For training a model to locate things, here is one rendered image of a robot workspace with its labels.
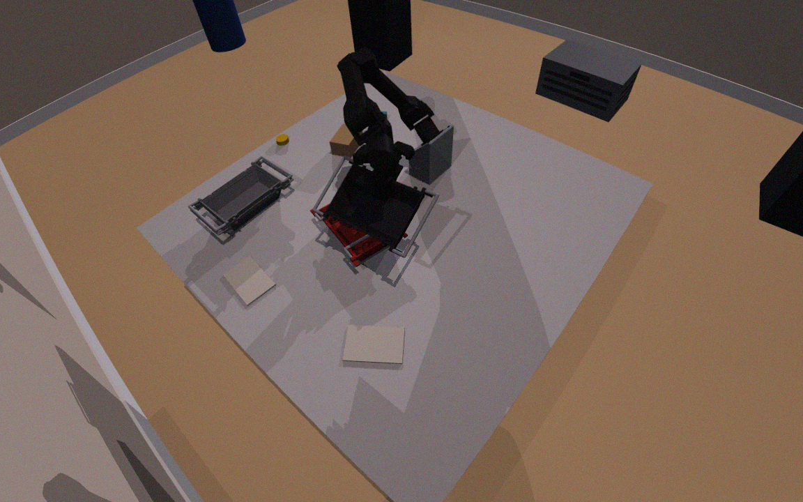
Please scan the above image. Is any red plastic tray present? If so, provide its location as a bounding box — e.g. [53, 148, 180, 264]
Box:
[318, 204, 388, 267]

